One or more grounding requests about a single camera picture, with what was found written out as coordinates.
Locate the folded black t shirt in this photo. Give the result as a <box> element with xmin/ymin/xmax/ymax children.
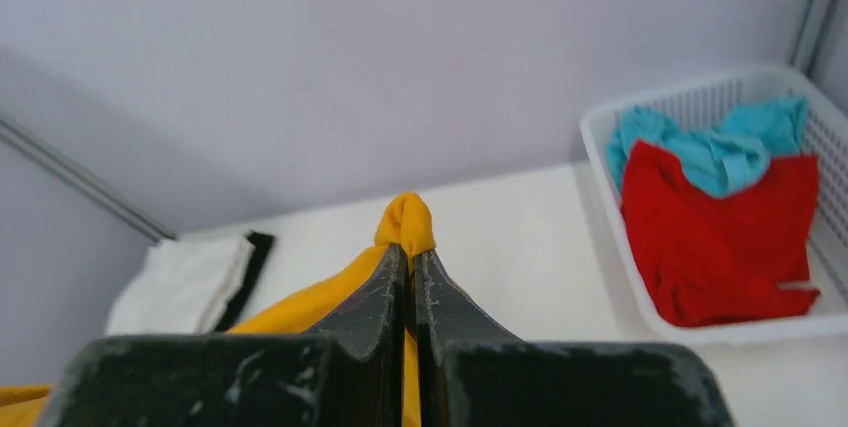
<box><xmin>212</xmin><ymin>231</ymin><xmax>276</xmax><ymax>332</ymax></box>

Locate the aluminium frame post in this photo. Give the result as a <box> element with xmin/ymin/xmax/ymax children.
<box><xmin>787</xmin><ymin>0</ymin><xmax>840</xmax><ymax>78</ymax></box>
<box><xmin>1</xmin><ymin>113</ymin><xmax>176</xmax><ymax>241</ymax></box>

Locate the white plastic basket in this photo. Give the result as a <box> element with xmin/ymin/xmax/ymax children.
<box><xmin>580</xmin><ymin>64</ymin><xmax>847</xmax><ymax>345</ymax></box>

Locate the folded white t shirt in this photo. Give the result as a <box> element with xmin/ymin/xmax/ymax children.
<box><xmin>105</xmin><ymin>235</ymin><xmax>254</xmax><ymax>336</ymax></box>

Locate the teal t shirt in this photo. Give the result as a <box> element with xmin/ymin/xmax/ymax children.
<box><xmin>605</xmin><ymin>96</ymin><xmax>809</xmax><ymax>199</ymax></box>

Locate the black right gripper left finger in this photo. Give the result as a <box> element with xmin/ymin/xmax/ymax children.
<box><xmin>38</xmin><ymin>245</ymin><xmax>406</xmax><ymax>426</ymax></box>

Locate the yellow t shirt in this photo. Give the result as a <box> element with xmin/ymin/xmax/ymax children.
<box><xmin>1</xmin><ymin>192</ymin><xmax>436</xmax><ymax>426</ymax></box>

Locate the right aluminium frame post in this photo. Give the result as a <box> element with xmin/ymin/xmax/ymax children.
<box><xmin>787</xmin><ymin>0</ymin><xmax>840</xmax><ymax>78</ymax></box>

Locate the red t shirt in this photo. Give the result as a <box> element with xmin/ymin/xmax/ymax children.
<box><xmin>621</xmin><ymin>141</ymin><xmax>821</xmax><ymax>328</ymax></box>

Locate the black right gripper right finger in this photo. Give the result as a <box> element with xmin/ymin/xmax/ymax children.
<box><xmin>414</xmin><ymin>250</ymin><xmax>735</xmax><ymax>426</ymax></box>

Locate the left aluminium frame post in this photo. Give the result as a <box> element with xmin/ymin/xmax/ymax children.
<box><xmin>1</xmin><ymin>113</ymin><xmax>176</xmax><ymax>241</ymax></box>

